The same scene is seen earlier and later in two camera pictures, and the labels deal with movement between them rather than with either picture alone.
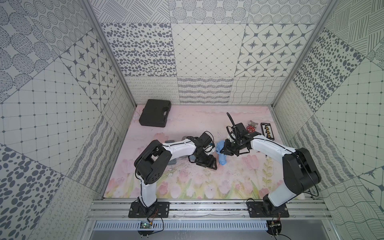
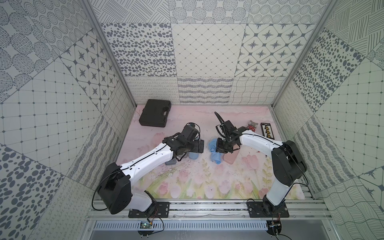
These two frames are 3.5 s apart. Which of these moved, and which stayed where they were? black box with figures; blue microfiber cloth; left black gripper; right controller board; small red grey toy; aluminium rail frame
Moved: blue microfiber cloth; left black gripper
Stayed: small red grey toy; aluminium rail frame; black box with figures; right controller board
